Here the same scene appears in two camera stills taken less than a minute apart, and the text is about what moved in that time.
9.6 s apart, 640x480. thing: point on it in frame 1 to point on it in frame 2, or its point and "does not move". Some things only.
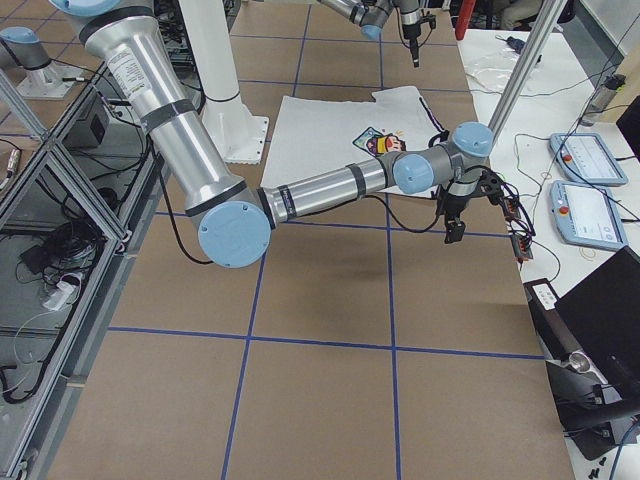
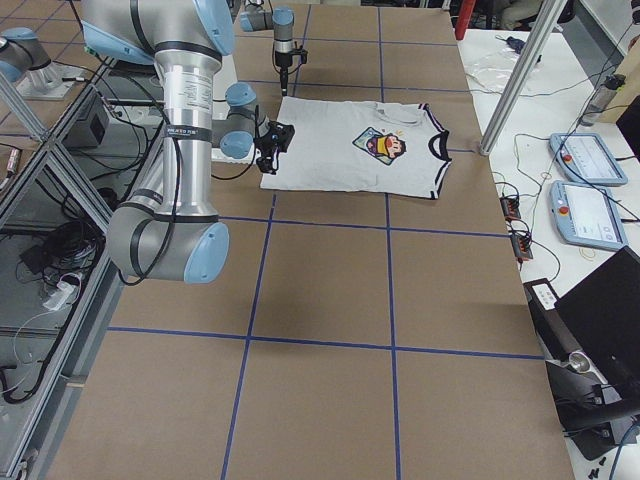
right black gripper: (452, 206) to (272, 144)
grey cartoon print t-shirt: (316, 135) does not move
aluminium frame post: (549, 12) does not move
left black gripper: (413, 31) to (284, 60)
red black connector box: (521, 245) does not move
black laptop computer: (592, 345) does not move
